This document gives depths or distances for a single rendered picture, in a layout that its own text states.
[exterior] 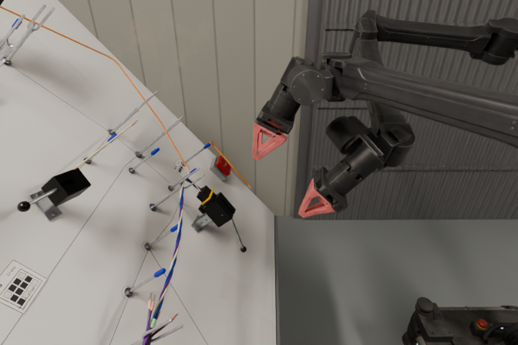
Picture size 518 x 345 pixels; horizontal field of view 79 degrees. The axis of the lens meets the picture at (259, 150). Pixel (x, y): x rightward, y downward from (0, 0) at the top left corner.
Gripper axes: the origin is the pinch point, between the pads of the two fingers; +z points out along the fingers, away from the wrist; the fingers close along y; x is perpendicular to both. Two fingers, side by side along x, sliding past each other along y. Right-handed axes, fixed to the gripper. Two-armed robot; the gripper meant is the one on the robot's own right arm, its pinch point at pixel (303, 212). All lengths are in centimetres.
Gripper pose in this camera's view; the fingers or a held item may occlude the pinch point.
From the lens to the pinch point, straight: 70.0
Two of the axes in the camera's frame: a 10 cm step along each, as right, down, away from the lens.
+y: -1.6, 3.3, -9.3
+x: 7.4, 6.6, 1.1
